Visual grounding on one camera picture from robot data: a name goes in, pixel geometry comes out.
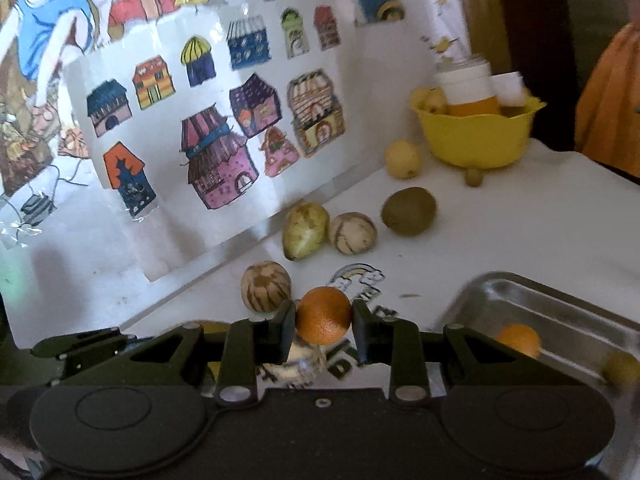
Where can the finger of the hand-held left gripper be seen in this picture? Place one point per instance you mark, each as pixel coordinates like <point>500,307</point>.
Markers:
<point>80,344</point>

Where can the yellow fruit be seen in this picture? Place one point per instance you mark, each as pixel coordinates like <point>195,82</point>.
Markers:
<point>432,101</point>

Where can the orange cloth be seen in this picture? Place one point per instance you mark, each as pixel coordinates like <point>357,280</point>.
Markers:
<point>610,105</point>

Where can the orange bottle white label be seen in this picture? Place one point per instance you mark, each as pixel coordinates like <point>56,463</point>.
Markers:
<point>467,87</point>

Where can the brown kiwi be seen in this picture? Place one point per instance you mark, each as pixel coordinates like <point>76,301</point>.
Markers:
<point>409,211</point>

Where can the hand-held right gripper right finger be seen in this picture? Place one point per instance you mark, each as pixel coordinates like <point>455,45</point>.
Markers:
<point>358,331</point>

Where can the cartoon poster blue dress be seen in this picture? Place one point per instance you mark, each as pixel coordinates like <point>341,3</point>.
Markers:
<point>50,35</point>

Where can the green round fruit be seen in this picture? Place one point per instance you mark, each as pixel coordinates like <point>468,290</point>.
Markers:
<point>622,369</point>

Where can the metal tray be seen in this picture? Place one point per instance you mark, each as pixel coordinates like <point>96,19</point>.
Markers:
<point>550,310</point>

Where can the yellow flower sprig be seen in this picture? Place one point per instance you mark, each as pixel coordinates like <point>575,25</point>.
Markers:
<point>440,46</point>

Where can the yellow bowl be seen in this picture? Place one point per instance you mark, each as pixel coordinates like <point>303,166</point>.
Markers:
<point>475,135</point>

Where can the house drawings sheet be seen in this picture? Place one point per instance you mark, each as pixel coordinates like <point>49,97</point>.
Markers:
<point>210,110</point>

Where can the brown wooden frame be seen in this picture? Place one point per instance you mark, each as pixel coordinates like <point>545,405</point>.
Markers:
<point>482,5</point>

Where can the green pear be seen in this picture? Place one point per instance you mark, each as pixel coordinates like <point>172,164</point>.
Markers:
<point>304,230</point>

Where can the yellow lemon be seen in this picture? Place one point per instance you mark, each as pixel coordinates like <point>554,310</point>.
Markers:
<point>402,159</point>

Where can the striped round fruit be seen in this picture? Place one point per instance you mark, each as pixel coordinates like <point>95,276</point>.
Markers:
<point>351,237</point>
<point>265,286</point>

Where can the orange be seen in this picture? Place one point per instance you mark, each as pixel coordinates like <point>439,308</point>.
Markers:
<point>323,315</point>
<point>520,340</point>

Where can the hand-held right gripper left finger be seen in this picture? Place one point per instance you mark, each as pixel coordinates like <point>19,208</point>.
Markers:
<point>287,332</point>

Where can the small green fruit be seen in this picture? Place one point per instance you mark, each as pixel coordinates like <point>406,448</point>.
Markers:
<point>474,176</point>

